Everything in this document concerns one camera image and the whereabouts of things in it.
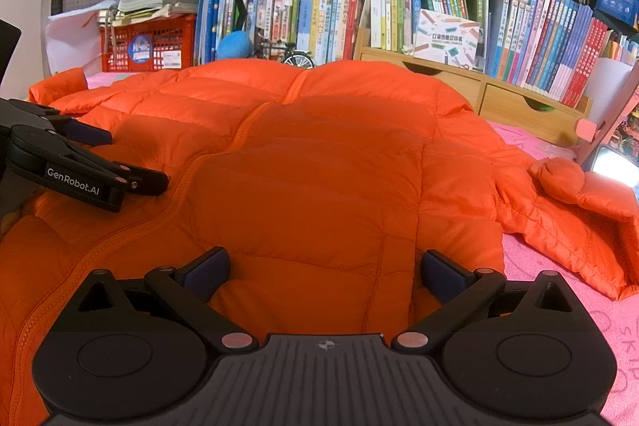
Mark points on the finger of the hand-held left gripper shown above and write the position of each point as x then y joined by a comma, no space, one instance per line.
150,184
92,132

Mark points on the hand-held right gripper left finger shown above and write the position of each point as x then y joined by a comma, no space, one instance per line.
207,274

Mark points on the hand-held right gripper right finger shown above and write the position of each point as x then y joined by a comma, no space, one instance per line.
439,276

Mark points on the orange puffer jacket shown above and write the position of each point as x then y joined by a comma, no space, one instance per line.
319,181

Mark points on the white paper bag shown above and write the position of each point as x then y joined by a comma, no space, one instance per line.
70,36

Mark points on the red plastic crate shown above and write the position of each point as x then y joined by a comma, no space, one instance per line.
169,39

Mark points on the pink bunny print blanket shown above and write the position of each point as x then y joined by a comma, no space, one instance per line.
574,331

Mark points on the round blue plush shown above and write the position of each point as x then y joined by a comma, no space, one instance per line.
233,45

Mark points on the row of thin tall books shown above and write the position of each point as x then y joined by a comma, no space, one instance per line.
217,7

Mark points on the miniature black bicycle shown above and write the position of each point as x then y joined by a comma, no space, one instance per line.
294,56

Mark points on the wooden drawer organizer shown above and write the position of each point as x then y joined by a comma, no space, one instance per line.
519,99

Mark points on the pink miniature house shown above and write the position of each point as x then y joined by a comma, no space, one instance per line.
594,131

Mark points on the book row in white rack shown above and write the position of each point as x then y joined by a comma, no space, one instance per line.
309,17

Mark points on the white box with pencil print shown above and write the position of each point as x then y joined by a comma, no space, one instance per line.
447,39

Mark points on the white paper sheet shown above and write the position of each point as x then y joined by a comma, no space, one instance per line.
611,91

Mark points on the row of slanted series books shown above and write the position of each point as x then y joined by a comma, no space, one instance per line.
544,41

